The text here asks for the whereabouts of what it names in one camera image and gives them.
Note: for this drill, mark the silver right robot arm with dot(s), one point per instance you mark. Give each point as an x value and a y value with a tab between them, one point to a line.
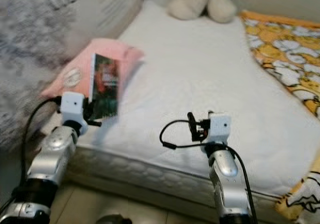
227	184

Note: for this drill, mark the white quilted mattress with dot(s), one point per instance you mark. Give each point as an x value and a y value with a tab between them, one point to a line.
195	79

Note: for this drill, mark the grey printed large pillow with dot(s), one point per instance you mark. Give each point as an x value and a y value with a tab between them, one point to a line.
30	34

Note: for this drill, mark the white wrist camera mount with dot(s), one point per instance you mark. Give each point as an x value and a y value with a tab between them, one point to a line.
220	128
72	108

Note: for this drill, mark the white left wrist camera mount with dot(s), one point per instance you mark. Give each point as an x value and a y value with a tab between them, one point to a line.
72	108

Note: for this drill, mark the yellow duck print blanket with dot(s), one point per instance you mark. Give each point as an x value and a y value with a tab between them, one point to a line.
280	49

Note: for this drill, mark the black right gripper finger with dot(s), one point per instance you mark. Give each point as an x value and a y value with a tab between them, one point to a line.
192	124
210	115

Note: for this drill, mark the dark robot foot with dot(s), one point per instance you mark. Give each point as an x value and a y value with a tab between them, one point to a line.
114	219

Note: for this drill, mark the cream plush toy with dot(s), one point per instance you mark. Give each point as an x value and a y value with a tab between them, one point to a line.
200	1

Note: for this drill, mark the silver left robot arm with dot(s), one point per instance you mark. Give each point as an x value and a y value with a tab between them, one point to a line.
50	159

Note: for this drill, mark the grey bed base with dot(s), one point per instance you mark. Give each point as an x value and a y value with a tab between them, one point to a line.
130	194

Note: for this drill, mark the dark green red book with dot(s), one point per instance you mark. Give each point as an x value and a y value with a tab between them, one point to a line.
105	84

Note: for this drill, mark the pink pillow with flower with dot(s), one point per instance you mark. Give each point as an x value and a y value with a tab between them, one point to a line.
110	49

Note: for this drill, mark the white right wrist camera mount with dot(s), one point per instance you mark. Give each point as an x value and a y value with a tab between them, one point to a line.
220	128

